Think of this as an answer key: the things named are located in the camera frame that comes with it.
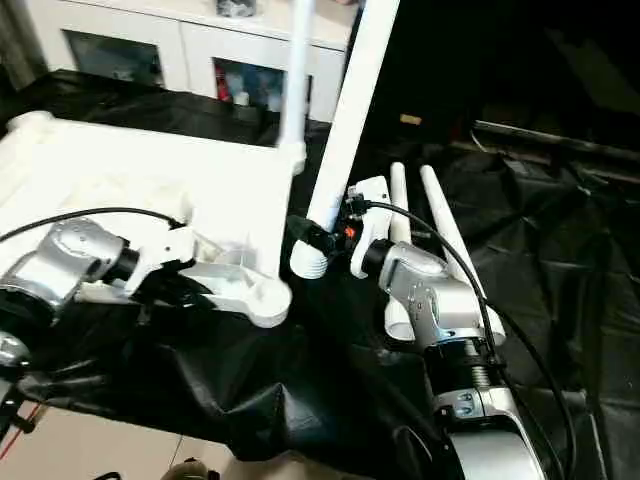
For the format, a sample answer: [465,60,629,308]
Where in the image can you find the white plastic table top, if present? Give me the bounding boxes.
[0,112,308,330]

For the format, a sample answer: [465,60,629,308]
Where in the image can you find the white plastic table leg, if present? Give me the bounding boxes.
[277,0,317,178]
[384,162,415,343]
[289,0,402,280]
[419,165,507,348]

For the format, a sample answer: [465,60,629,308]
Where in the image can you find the black plastic mat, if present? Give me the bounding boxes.
[0,68,640,480]

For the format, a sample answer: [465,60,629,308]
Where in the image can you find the long black bar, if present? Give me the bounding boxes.
[473,119,640,166]

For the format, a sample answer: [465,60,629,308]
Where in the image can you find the grey object on cabinet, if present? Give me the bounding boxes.
[214,0,260,20]

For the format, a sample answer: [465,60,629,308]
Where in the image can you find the white cabinet with glass doors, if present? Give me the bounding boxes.
[20,0,357,123]

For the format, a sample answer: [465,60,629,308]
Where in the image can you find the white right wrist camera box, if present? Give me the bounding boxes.
[346,176,394,281]

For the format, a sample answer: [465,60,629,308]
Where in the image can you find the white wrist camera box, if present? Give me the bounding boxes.
[128,224,198,299]
[346,176,394,281]

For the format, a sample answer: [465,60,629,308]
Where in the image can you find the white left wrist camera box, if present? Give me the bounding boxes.
[128,224,198,299]

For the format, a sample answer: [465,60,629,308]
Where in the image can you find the black left camera cable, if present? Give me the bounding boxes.
[0,206,192,247]

